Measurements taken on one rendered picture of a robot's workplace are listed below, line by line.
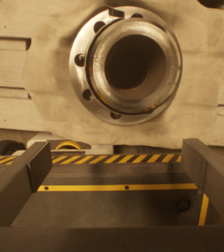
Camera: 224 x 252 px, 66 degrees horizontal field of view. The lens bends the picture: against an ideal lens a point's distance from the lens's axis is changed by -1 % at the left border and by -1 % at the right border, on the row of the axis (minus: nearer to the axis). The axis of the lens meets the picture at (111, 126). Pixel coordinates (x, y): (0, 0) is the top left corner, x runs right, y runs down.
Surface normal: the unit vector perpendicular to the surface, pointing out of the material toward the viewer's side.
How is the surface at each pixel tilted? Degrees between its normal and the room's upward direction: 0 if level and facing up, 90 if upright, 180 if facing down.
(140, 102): 0
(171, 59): 0
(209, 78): 56
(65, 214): 0
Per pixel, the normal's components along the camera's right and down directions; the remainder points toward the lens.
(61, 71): 0.86, 0.17
